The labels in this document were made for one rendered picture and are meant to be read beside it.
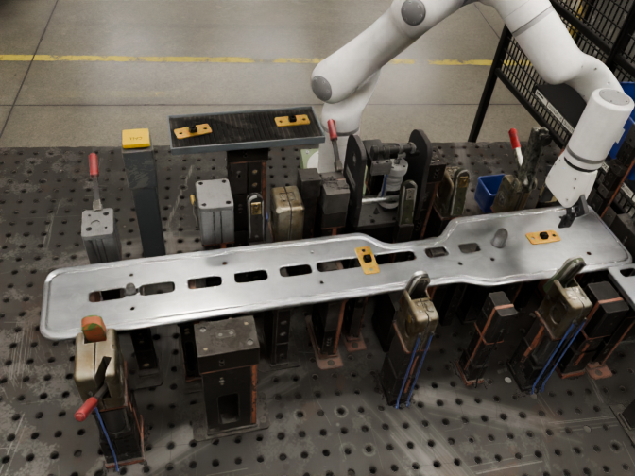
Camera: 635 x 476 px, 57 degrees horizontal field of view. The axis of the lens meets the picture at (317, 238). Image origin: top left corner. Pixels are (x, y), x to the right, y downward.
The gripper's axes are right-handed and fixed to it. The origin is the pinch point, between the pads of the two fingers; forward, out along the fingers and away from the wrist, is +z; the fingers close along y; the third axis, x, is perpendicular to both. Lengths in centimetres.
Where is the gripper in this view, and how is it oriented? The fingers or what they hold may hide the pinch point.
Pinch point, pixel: (555, 211)
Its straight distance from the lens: 152.1
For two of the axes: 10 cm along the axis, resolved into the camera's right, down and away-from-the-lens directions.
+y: 2.4, 7.1, -6.7
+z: -0.9, 7.0, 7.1
